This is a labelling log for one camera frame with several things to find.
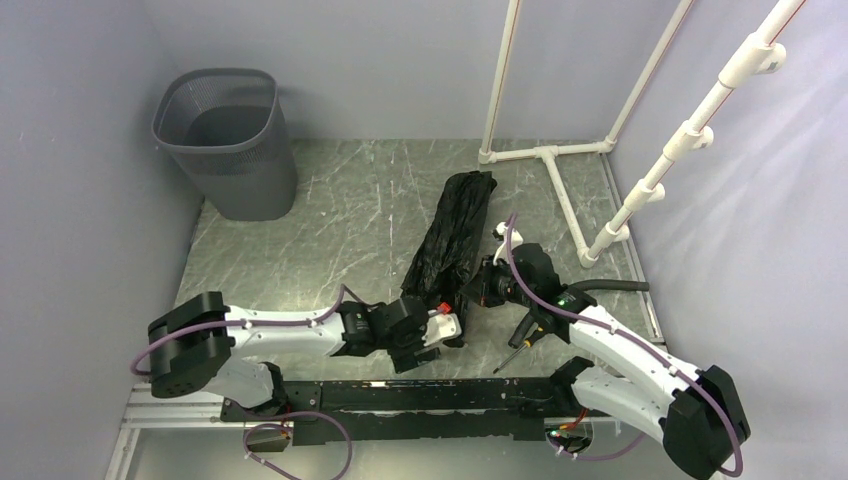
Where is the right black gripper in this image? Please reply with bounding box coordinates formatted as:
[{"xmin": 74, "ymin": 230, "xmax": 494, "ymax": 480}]
[{"xmin": 461, "ymin": 253, "xmax": 537, "ymax": 308}]

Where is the black trash bag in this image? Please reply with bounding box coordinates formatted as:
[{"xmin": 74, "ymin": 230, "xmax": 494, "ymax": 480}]
[{"xmin": 401, "ymin": 171, "xmax": 497, "ymax": 319}]

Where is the grey mesh trash bin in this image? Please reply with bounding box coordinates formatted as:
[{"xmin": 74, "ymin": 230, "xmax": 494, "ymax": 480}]
[{"xmin": 151, "ymin": 68, "xmax": 298, "ymax": 222}]

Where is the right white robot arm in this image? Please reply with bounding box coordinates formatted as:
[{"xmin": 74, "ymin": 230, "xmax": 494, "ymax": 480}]
[{"xmin": 461, "ymin": 243, "xmax": 751, "ymax": 479}]

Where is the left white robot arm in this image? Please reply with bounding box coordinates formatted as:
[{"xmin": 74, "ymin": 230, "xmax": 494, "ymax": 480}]
[{"xmin": 131, "ymin": 287, "xmax": 463, "ymax": 420}]

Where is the yellow black screwdriver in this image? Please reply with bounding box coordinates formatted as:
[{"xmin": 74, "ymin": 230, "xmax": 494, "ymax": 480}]
[{"xmin": 492, "ymin": 328, "xmax": 547, "ymax": 374}]

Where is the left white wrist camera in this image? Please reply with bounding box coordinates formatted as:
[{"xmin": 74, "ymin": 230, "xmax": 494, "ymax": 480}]
[{"xmin": 422, "ymin": 302, "xmax": 461, "ymax": 347}]

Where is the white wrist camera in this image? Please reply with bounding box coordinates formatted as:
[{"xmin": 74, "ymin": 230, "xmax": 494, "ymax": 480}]
[
  {"xmin": 422, "ymin": 302, "xmax": 461, "ymax": 347},
  {"xmin": 492, "ymin": 222, "xmax": 524, "ymax": 247}
]

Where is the black corrugated hose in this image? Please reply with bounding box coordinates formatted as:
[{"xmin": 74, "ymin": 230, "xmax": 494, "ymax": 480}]
[{"xmin": 508, "ymin": 278, "xmax": 651, "ymax": 350}]

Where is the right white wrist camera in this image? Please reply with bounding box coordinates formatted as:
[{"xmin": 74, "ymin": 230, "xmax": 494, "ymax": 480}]
[{"xmin": 492, "ymin": 222, "xmax": 524, "ymax": 247}]

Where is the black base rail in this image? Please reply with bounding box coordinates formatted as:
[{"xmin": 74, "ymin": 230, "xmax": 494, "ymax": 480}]
[{"xmin": 221, "ymin": 377, "xmax": 583, "ymax": 446}]

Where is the aluminium extrusion rail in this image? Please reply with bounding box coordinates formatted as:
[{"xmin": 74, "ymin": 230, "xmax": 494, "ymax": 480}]
[{"xmin": 121, "ymin": 383, "xmax": 224, "ymax": 429}]

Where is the white PVC pipe frame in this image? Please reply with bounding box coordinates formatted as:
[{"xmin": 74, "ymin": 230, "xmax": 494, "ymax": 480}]
[{"xmin": 477, "ymin": 0, "xmax": 810, "ymax": 270}]

